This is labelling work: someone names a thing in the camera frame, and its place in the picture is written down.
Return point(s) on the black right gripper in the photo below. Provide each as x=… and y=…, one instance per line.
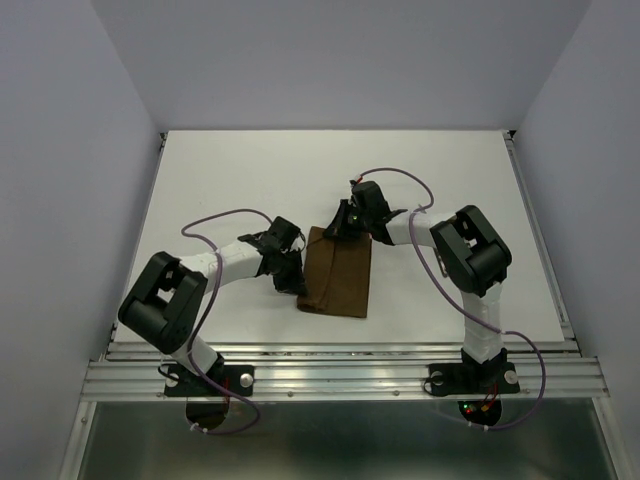
x=337, y=227

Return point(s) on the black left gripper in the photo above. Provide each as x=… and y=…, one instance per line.
x=295, y=284

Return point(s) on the brown cloth napkin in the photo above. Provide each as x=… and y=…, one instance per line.
x=337, y=275

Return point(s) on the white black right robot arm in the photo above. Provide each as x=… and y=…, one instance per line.
x=471, y=255

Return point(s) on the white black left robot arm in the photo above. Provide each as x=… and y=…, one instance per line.
x=172, y=296

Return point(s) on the silver knife dark handle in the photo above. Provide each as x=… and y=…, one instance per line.
x=441, y=264

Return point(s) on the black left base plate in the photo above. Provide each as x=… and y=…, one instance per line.
x=182, y=383

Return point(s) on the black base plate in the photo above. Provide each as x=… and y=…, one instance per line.
x=446, y=379
x=182, y=383

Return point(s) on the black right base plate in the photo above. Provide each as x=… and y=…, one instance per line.
x=446, y=379

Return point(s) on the aluminium rail frame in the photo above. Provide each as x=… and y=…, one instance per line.
x=354, y=411

